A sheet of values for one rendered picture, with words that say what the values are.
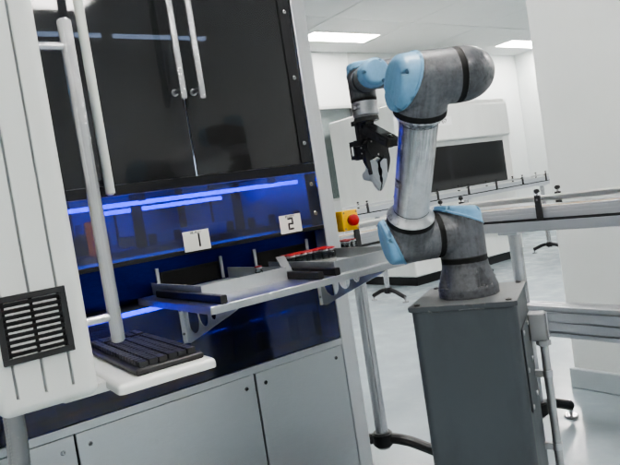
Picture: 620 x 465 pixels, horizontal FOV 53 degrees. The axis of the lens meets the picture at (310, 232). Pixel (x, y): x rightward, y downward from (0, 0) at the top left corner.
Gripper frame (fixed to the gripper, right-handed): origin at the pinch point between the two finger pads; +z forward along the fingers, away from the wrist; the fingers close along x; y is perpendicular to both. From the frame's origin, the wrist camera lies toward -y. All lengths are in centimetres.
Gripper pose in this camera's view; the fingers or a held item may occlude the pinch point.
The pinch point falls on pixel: (381, 185)
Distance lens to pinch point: 176.5
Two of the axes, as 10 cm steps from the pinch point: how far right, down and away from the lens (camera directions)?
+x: -8.1, 1.5, -5.6
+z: 1.5, 9.9, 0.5
